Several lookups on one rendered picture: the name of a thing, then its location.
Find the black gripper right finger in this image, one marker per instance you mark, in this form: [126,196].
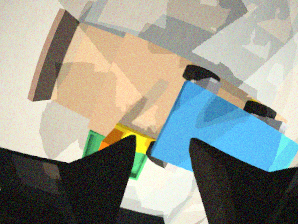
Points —
[234,192]

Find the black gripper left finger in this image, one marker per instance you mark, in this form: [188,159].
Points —
[87,191]

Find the green tray floor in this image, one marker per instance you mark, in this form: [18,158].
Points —
[94,145]

